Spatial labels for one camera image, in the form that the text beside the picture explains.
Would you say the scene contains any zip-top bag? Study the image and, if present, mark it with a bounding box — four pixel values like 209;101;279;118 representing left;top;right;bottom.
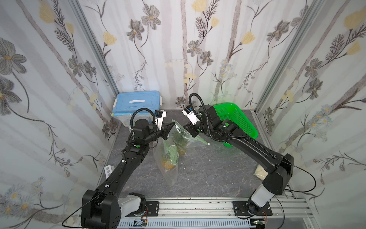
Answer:
153;140;179;186
169;119;210;156
118;114;132;132

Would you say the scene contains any pineapple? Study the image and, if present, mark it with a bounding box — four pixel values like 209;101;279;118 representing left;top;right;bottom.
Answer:
162;140;179;170
173;132;189;156

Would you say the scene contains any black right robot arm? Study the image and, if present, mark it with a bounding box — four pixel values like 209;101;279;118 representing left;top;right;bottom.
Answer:
183;103;294;215

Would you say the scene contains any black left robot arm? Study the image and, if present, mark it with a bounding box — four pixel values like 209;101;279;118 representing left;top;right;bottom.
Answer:
81;108;175;229

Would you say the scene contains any zip-top bag by box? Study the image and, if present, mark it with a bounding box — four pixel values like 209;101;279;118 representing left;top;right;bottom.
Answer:
118;114;132;132

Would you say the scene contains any green plastic perforated basket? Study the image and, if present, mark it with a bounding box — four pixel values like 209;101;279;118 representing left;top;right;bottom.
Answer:
213;103;258;139

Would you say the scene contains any blue lid storage box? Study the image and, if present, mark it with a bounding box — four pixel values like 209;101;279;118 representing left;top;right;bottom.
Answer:
111;91;162;120

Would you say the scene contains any white power strip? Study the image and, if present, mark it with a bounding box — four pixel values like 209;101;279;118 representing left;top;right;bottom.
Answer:
104;165;114;178

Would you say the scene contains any beige cloth pad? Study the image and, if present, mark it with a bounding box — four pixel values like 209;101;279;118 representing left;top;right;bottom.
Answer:
254;165;268;181

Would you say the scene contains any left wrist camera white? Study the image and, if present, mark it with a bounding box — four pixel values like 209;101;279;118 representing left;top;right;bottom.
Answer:
154;110;166;130

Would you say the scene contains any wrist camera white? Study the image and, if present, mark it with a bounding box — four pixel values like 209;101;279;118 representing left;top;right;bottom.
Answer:
154;110;166;130
182;105;201;126

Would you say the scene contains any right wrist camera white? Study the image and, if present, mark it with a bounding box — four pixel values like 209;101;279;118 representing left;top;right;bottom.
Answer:
182;105;201;126

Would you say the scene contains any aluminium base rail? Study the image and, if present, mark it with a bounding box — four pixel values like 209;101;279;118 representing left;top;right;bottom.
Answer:
114;197;312;221

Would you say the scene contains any white perforated cable duct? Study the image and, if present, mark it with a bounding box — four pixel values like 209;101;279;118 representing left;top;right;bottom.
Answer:
117;219;256;229

